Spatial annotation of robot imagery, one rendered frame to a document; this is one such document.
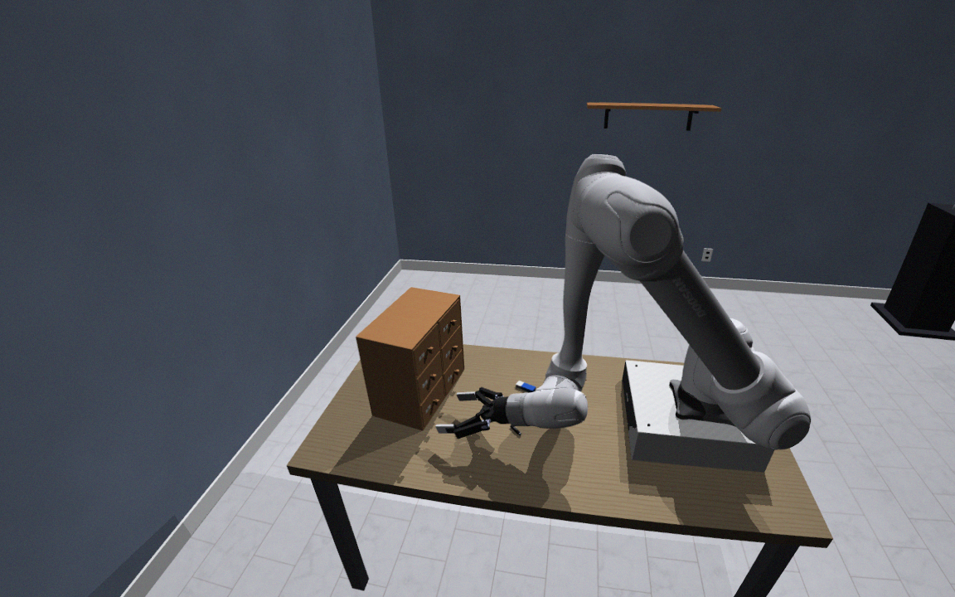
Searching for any brown wooden chest of drawers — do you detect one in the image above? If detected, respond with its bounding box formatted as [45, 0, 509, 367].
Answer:
[356, 287, 463, 430]

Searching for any brown wooden drawer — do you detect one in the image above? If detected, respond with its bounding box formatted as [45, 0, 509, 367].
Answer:
[417, 352, 443, 403]
[441, 327, 462, 371]
[413, 324, 440, 376]
[439, 300, 461, 346]
[444, 351, 463, 395]
[420, 377, 444, 427]

